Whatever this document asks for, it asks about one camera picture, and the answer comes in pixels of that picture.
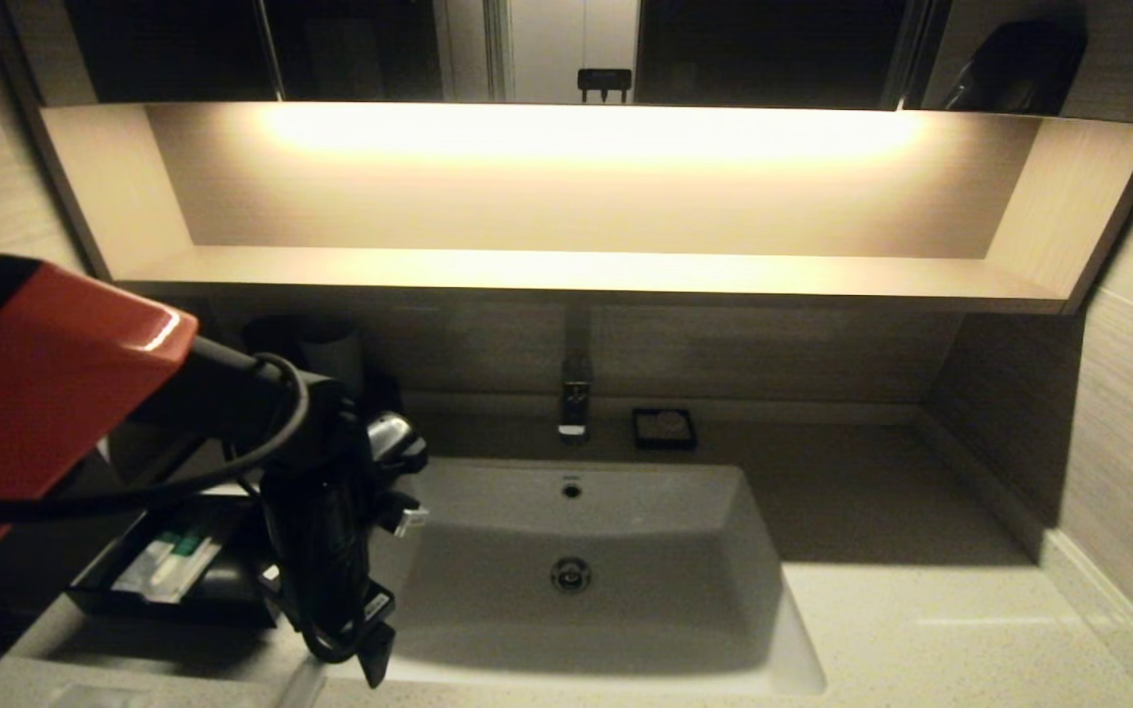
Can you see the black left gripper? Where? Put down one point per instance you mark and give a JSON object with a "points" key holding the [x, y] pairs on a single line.
{"points": [[326, 560]]}

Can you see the clear toothbrush packet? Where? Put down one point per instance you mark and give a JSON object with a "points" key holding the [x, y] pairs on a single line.
{"points": [[301, 688]]}

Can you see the white green toiletry packet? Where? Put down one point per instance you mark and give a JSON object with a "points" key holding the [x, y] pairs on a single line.
{"points": [[168, 565]]}

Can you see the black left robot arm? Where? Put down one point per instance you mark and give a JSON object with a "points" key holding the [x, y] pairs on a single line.
{"points": [[26, 393]]}

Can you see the white ceramic sink basin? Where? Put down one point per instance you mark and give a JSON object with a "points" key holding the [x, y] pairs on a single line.
{"points": [[576, 610]]}

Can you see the chrome sink drain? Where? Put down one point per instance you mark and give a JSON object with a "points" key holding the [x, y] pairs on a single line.
{"points": [[571, 575]]}

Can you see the white cup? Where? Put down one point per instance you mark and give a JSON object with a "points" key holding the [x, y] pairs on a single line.
{"points": [[335, 354]]}

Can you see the chrome faucet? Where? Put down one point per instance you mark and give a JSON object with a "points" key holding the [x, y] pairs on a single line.
{"points": [[574, 403]]}

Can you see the black cup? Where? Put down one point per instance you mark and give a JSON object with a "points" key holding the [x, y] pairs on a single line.
{"points": [[267, 339]]}

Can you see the black soap dish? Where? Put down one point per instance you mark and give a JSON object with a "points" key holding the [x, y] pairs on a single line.
{"points": [[637, 442]]}

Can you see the mirror cabinet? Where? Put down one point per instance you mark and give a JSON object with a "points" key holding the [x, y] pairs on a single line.
{"points": [[773, 49]]}

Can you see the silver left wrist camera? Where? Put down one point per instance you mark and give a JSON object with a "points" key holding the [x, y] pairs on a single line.
{"points": [[409, 518]]}

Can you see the wooden wall niche shelf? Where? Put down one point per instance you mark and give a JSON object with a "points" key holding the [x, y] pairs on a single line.
{"points": [[566, 268]]}

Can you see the small black bracket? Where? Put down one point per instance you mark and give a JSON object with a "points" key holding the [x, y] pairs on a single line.
{"points": [[604, 81]]}

